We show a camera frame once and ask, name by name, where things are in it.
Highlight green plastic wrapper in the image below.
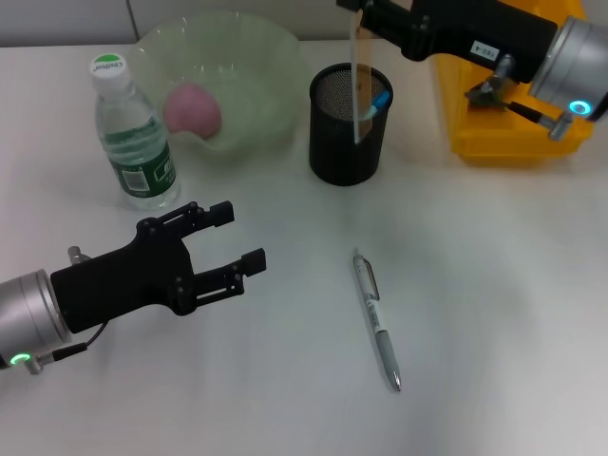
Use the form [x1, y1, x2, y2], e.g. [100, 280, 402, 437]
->
[465, 78, 512, 114]

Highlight blue sheathed scissors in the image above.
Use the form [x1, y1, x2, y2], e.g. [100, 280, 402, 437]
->
[368, 90, 394, 120]

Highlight yellow plastic bin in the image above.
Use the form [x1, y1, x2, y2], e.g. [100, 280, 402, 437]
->
[429, 0, 595, 167]

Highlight pink toy peach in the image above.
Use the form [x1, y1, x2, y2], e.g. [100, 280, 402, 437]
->
[162, 81, 223, 141]

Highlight black mesh pen holder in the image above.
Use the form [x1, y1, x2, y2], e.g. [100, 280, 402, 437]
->
[307, 62, 394, 187]

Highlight clear water bottle green label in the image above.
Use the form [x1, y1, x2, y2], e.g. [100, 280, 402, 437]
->
[90, 52, 182, 214]

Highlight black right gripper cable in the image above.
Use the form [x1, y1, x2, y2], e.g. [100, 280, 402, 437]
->
[492, 53, 572, 143]

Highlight pale green glass fruit plate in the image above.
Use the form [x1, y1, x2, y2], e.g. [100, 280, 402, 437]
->
[134, 11, 306, 154]

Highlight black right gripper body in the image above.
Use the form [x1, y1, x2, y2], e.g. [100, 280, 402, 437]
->
[402, 0, 559, 84]

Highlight clear plastic ruler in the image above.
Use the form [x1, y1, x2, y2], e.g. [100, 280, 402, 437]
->
[348, 8, 374, 145]

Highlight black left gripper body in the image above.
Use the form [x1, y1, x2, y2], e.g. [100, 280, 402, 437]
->
[48, 215, 197, 334]

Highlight grey clear ballpoint pen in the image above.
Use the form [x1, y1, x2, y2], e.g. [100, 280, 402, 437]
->
[351, 246, 404, 393]

